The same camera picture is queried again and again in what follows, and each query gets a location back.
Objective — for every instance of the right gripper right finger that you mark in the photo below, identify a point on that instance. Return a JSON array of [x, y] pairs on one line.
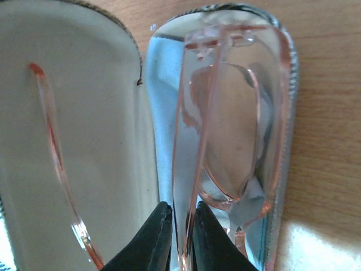
[[212, 248]]

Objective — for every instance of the brown striped glasses case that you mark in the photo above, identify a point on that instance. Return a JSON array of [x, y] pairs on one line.
[[23, 125]]

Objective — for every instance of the thin red frame glasses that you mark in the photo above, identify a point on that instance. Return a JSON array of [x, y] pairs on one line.
[[230, 111]]

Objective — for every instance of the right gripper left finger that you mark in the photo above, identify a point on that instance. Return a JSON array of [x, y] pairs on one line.
[[151, 247]]

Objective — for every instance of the light blue cleaning cloth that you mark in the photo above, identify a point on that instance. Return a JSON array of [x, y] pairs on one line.
[[162, 72]]

